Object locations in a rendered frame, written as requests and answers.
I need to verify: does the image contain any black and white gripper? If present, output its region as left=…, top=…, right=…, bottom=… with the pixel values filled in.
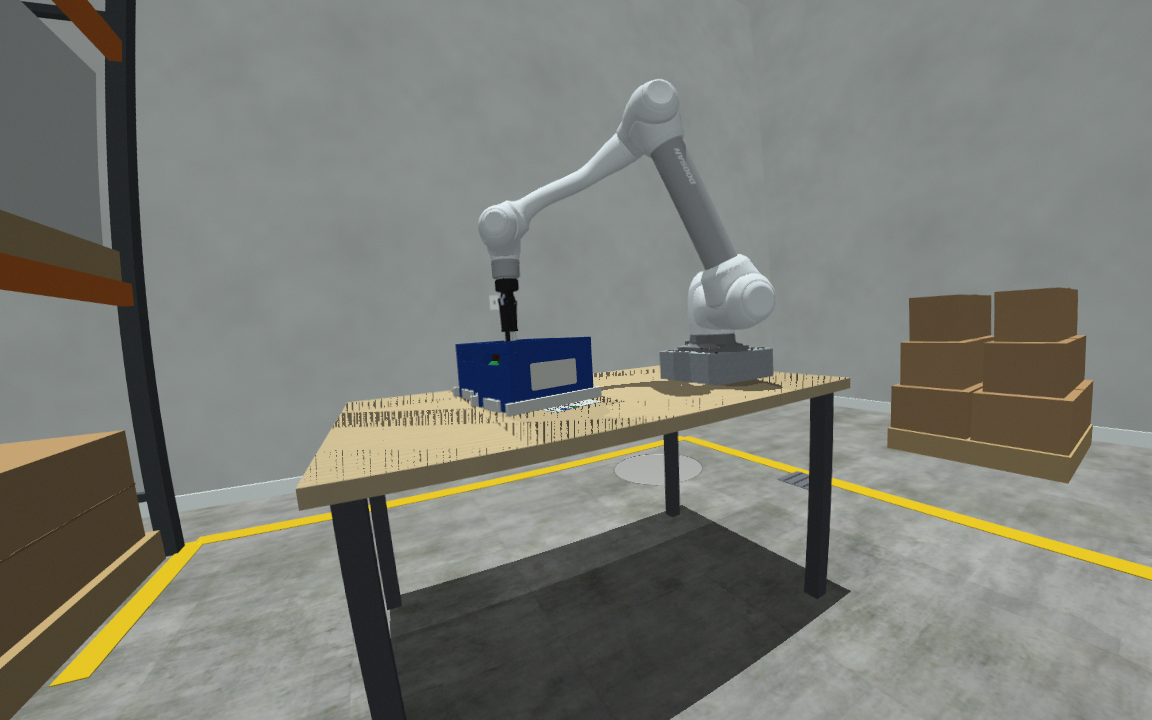
left=495, top=278, right=520, bottom=341

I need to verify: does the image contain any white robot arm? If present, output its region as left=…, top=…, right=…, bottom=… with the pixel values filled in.
left=478, top=79, right=776, bottom=353

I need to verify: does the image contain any white pick list paper strip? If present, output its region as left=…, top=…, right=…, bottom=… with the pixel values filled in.
left=543, top=399, right=600, bottom=414

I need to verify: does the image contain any blue crate with dividers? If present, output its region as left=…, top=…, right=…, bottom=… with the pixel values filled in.
left=456, top=343, right=478, bottom=396
left=473, top=338, right=593, bottom=412

